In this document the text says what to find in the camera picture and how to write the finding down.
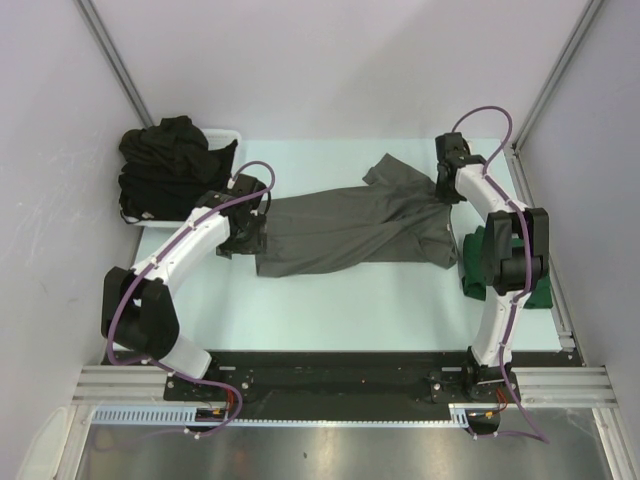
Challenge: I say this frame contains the black t shirts pile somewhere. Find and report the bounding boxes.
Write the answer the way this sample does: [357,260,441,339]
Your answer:
[118,115,239,224]

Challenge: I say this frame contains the purple cable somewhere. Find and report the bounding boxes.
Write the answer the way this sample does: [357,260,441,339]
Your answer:
[452,105,549,445]
[92,160,277,454]

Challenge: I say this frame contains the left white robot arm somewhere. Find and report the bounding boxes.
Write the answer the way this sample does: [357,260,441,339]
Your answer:
[101,174,271,400]

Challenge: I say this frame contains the grey t shirt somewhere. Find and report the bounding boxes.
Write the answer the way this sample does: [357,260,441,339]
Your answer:
[255,154,457,278]

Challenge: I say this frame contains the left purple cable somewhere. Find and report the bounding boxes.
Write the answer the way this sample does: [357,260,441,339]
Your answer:
[92,160,277,454]

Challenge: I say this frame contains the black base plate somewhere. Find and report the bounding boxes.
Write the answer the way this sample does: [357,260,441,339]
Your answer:
[161,352,578,424]

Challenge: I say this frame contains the aluminium frame rail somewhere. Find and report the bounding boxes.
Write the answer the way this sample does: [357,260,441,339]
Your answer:
[71,365,618,408]

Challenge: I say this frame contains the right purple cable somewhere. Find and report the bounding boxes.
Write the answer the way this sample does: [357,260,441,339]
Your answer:
[452,105,549,445]

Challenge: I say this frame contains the light blue cable duct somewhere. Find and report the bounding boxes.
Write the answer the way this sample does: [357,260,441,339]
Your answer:
[92,406,469,429]

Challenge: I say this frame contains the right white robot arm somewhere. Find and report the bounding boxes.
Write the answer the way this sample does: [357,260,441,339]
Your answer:
[435,132,549,403]

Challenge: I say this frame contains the green folded t shirt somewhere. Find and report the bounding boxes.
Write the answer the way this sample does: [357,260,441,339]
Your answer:
[461,226,553,309]

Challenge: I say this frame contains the white plastic basket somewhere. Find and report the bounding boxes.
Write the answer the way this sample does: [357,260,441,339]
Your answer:
[120,128,242,229]

